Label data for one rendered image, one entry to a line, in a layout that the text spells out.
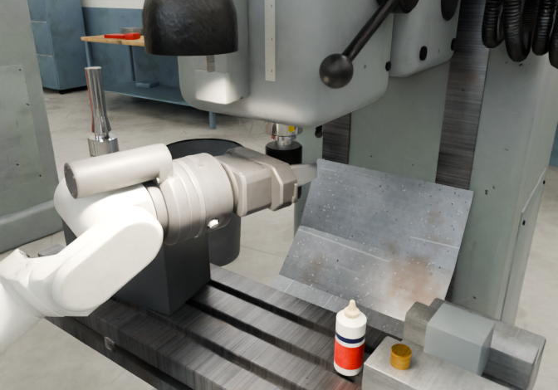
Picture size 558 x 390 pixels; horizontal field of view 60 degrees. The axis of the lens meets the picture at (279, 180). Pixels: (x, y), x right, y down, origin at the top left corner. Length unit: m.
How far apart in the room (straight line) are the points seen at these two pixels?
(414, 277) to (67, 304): 0.63
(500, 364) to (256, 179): 0.35
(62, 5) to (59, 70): 0.91
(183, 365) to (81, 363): 1.57
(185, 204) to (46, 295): 0.15
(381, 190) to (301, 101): 0.52
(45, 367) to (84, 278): 1.89
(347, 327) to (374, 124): 0.44
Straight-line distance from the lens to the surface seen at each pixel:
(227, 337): 0.78
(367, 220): 0.97
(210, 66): 0.49
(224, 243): 2.72
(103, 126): 0.84
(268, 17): 0.49
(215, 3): 0.37
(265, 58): 0.49
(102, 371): 2.24
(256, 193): 0.55
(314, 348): 0.76
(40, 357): 2.41
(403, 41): 0.63
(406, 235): 0.95
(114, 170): 0.47
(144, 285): 0.84
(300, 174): 0.60
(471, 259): 0.99
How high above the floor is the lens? 1.44
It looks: 21 degrees down
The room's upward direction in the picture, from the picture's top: straight up
